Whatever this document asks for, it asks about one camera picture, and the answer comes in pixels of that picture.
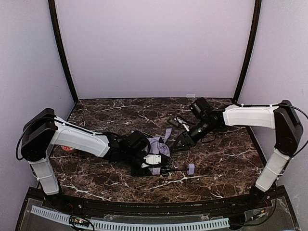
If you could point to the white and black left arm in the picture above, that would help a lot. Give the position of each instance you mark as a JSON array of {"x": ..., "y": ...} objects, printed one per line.
[{"x": 47, "y": 129}]

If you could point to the black corner post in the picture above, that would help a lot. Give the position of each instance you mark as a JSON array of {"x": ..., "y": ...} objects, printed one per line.
[
  {"x": 61, "y": 51},
  {"x": 249, "y": 50}
]

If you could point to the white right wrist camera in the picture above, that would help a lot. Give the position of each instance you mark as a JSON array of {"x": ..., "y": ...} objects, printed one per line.
[{"x": 180, "y": 122}]

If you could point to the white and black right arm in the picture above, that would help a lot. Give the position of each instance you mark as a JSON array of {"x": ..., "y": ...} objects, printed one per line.
[{"x": 281, "y": 117}]

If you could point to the black left corner post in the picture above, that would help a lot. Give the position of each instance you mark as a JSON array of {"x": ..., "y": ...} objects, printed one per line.
[{"x": 61, "y": 51}]

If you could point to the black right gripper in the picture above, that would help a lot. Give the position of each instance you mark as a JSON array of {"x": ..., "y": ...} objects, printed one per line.
[{"x": 186, "y": 137}]

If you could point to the grey slotted cable duct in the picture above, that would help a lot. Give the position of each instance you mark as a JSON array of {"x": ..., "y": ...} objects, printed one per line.
[{"x": 127, "y": 224}]

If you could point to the black right corner post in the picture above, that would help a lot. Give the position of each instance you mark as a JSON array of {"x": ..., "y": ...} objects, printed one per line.
[{"x": 249, "y": 50}]

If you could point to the red patterned ceramic bowl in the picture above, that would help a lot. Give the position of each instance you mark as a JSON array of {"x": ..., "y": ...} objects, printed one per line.
[{"x": 67, "y": 149}]

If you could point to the lavender and black folding umbrella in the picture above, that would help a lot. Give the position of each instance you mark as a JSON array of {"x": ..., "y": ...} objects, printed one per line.
[{"x": 158, "y": 145}]

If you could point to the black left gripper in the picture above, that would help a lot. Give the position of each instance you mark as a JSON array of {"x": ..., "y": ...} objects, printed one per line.
[{"x": 156, "y": 167}]

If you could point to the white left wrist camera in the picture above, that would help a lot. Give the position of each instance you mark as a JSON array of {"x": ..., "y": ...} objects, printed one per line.
[{"x": 155, "y": 160}]

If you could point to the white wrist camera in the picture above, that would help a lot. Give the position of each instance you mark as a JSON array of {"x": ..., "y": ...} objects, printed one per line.
[
  {"x": 155, "y": 160},
  {"x": 180, "y": 122}
]

